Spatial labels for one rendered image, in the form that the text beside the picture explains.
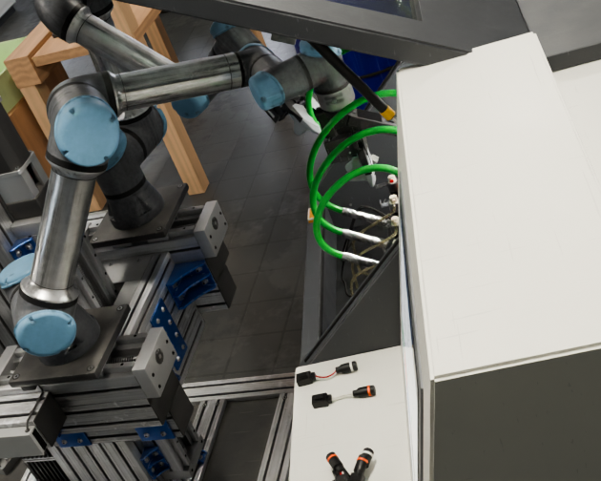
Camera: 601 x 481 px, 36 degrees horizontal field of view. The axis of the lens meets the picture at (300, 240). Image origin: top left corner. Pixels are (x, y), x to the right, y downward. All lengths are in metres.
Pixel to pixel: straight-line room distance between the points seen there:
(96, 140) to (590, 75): 0.86
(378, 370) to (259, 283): 2.10
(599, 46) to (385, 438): 0.75
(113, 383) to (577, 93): 1.18
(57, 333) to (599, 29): 1.14
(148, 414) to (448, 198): 1.16
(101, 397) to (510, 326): 1.35
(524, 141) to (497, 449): 0.42
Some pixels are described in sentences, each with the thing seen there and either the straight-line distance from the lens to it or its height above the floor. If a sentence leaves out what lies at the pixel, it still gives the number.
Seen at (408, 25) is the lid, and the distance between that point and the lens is 1.50.
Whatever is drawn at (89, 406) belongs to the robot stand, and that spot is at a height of 0.90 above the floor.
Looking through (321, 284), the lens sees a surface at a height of 0.95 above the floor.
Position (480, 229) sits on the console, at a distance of 1.08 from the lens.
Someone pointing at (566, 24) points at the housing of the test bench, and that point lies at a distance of 1.61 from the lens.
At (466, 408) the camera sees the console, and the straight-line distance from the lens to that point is 0.94.
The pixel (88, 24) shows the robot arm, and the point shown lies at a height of 1.58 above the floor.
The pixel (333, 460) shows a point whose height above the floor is 1.02.
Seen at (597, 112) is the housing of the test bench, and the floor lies 1.47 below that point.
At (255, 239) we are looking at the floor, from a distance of 4.12.
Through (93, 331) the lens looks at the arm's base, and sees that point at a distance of 2.09.
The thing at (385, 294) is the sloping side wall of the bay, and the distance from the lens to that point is 1.74.
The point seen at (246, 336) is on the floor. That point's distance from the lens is 3.61.
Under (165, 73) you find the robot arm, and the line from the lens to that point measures 1.89.
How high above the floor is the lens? 2.18
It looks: 33 degrees down
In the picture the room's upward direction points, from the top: 22 degrees counter-clockwise
